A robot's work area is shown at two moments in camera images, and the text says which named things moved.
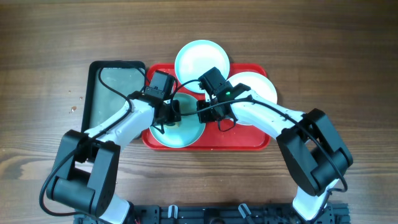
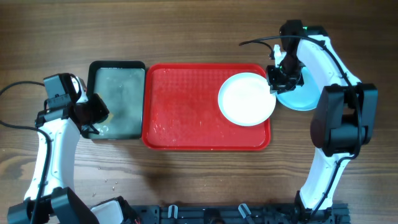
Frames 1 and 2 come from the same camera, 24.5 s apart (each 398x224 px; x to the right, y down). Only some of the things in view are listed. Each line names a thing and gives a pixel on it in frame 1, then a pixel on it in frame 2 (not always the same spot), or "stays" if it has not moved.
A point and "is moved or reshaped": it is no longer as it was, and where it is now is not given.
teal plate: [196, 58] → [301, 98]
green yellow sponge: [171, 126] is moved or reshaped
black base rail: [176, 213] stays
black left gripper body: [173, 113] → [94, 109]
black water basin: [126, 76] stays
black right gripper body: [209, 114] → [286, 75]
